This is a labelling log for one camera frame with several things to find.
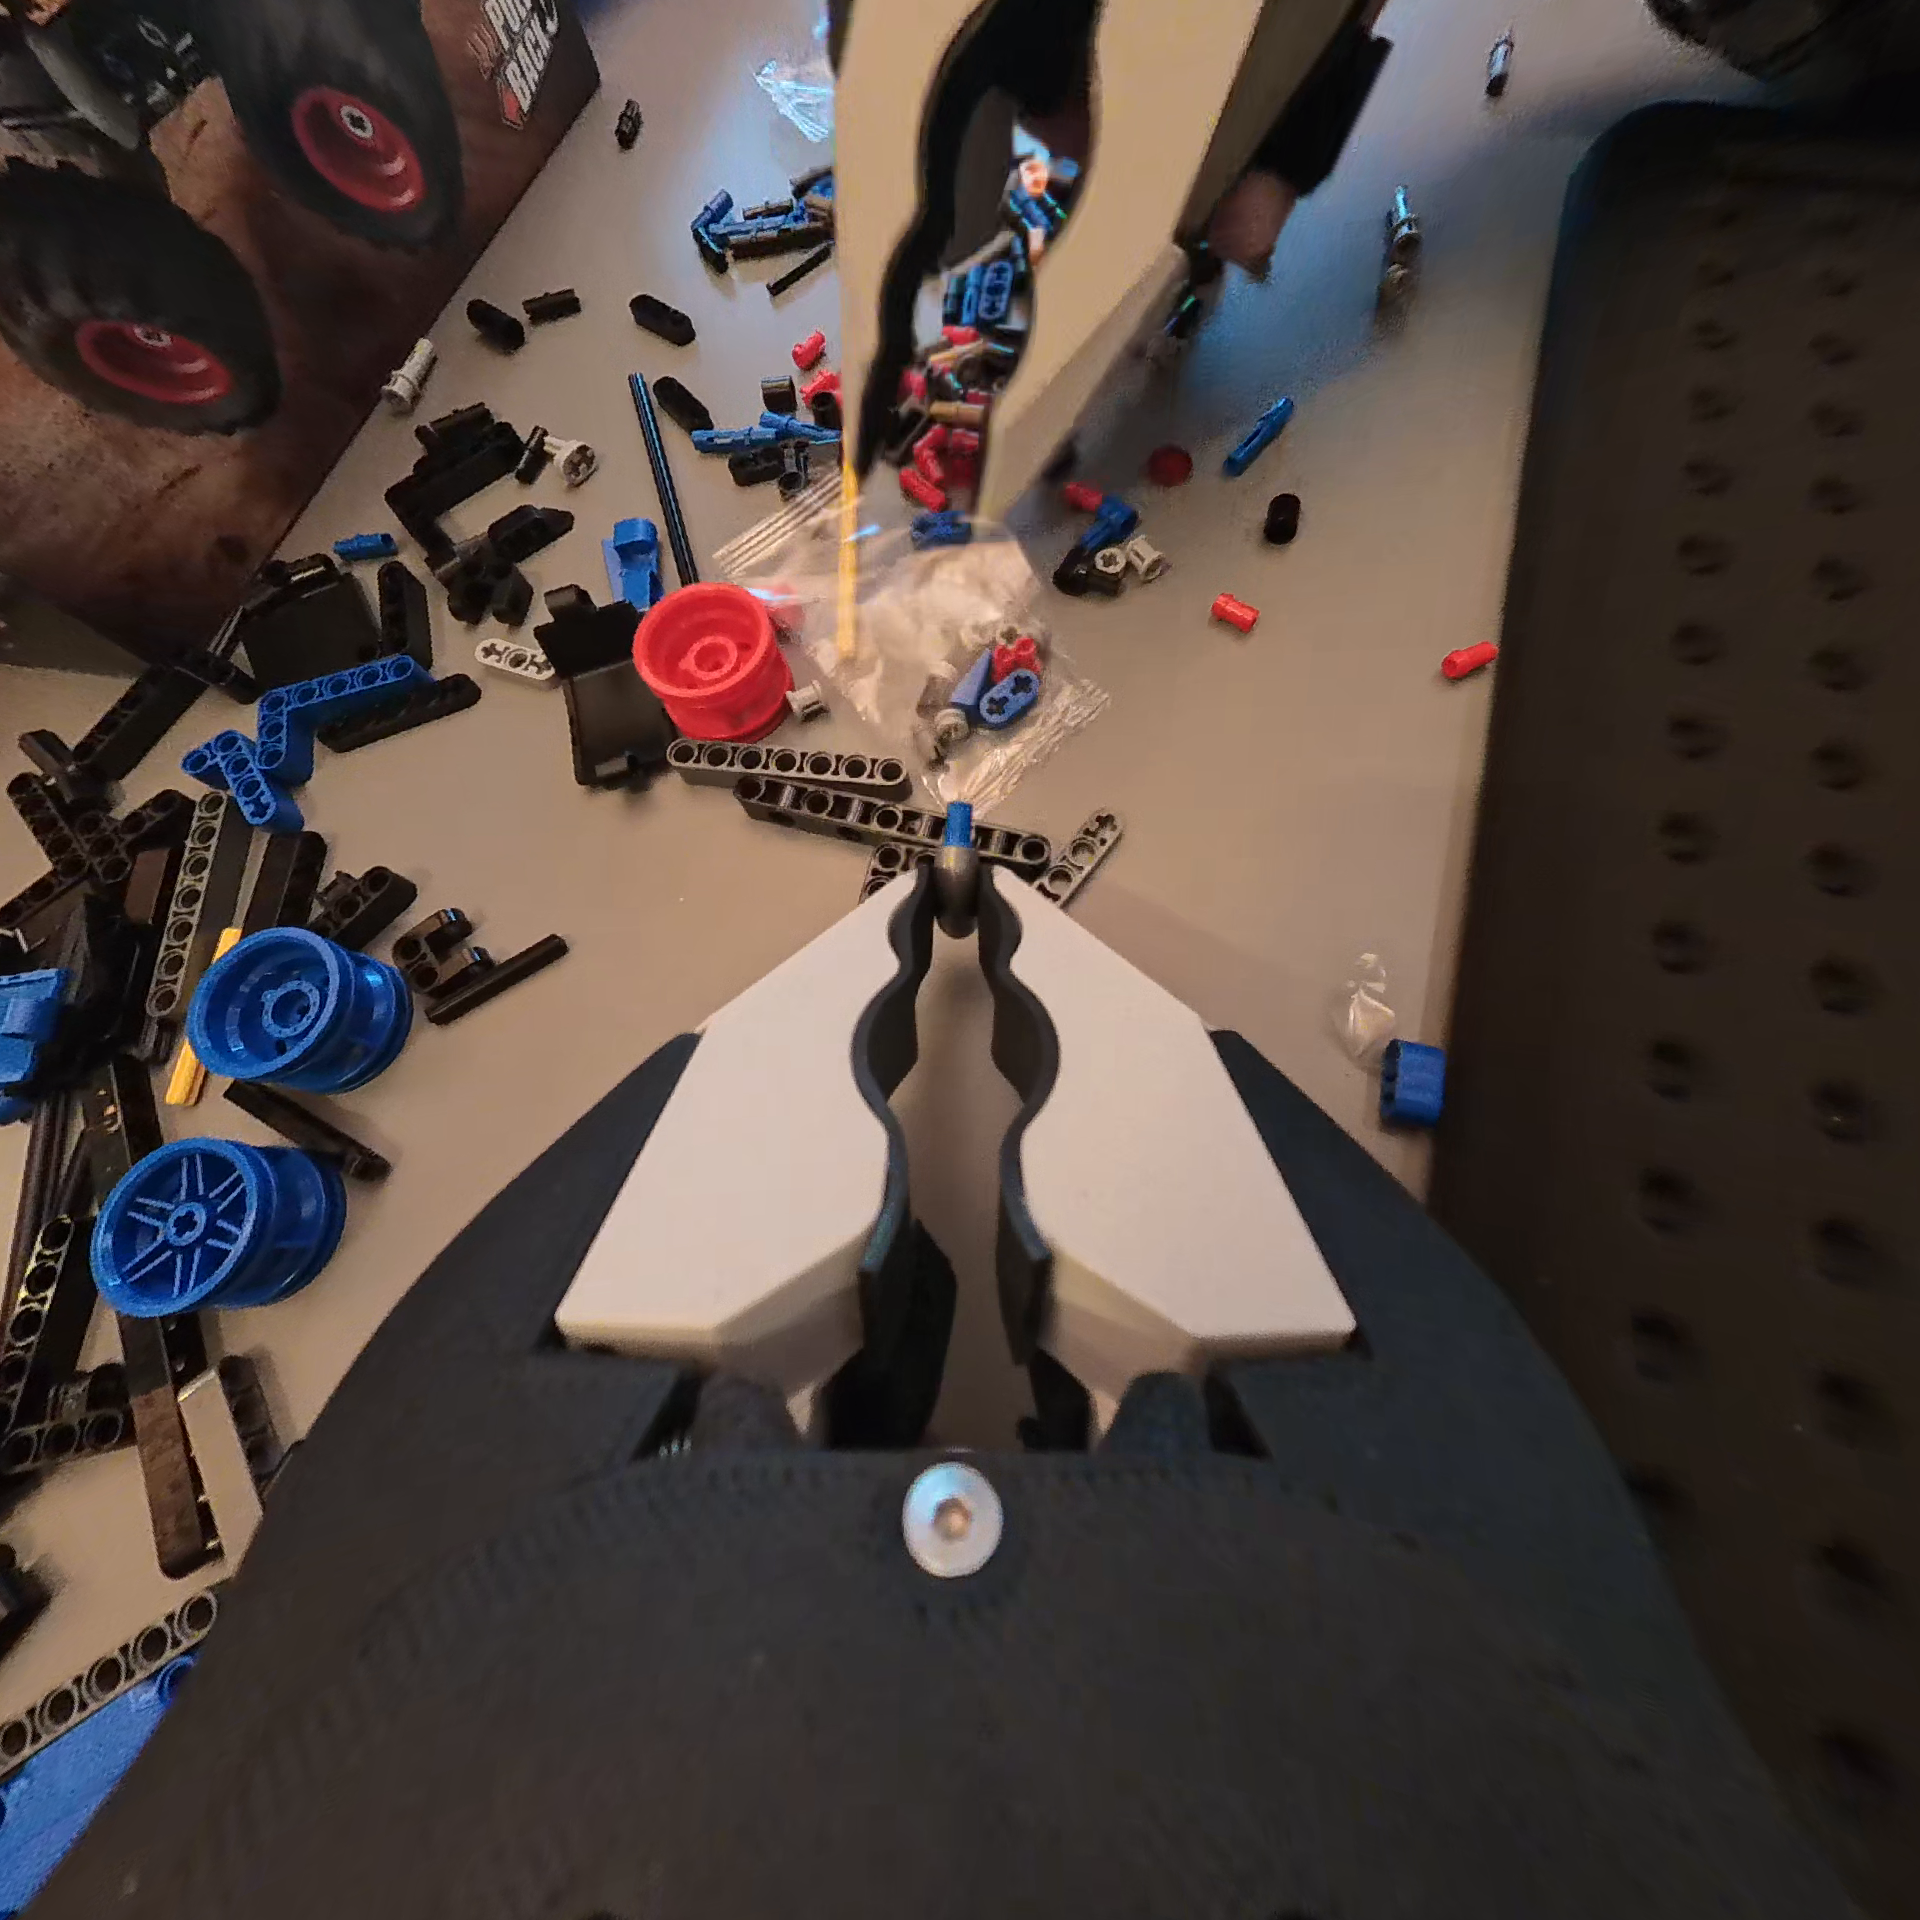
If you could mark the blue angled toy beam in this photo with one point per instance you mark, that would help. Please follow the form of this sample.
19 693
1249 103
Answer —
339 705
240 780

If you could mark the person's right hand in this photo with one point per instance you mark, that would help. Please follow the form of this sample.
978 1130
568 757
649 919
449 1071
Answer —
1245 225

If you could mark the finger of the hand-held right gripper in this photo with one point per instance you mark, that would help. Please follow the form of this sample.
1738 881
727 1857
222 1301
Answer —
1155 151
871 120

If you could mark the yellow toy axle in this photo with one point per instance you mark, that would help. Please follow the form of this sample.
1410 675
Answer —
202 1021
848 571

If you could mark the blue toy axle connector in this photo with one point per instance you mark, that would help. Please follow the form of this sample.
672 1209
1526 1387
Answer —
1256 438

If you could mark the small blue toy panel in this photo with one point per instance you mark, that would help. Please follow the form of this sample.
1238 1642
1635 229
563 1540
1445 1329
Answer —
633 563

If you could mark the red round toy tile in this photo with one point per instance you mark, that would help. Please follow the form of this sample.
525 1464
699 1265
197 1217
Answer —
1171 465

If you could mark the blue toy fender piece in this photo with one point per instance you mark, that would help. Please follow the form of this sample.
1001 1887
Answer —
31 1035

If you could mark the dark grey toy connector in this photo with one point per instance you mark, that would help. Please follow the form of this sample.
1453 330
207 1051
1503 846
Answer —
956 892

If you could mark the blue curved toy panel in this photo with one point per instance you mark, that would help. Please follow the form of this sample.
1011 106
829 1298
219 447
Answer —
74 1800

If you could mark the printed toy truck box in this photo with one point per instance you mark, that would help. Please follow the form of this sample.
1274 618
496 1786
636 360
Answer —
225 450

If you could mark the long dark toy axle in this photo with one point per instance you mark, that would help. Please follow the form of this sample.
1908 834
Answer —
665 480

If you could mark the grey toy axle pin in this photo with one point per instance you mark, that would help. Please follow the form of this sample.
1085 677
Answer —
1501 61
1400 240

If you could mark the small clear plastic bag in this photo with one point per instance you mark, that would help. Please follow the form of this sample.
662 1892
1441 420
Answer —
1364 1003

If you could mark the blue toy block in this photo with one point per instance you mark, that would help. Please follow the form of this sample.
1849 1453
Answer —
1413 1082

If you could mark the pile of black toy beams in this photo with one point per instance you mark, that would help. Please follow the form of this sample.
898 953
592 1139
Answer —
811 810

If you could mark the red toy wheel rim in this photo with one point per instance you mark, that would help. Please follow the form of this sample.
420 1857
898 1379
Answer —
699 660

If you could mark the black square toy panel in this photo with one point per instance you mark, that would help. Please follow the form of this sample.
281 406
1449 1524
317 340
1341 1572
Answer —
314 622
614 713

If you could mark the clear bag of small parts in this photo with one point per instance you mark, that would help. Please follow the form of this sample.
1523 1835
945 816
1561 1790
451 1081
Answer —
931 601

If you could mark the blue toy axle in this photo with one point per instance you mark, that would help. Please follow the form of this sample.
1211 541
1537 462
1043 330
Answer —
765 434

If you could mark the white angled toy beam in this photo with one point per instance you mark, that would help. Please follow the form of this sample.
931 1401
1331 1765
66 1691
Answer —
512 654

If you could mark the empty clear plastic bag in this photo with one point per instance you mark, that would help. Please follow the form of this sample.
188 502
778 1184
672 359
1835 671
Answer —
794 98

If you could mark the pile of small toy pins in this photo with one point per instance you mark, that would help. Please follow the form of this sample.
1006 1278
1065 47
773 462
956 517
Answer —
960 284

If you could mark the white toy axle pin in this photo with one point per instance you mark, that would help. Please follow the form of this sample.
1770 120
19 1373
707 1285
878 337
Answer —
570 458
408 375

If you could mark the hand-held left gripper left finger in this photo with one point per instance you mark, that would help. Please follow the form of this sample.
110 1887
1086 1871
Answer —
735 1184

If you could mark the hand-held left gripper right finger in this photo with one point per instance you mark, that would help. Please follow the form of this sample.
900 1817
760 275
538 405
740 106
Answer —
1171 1184

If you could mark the blue spoked toy wheel rim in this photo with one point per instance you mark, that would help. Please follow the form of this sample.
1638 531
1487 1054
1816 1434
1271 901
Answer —
188 1223

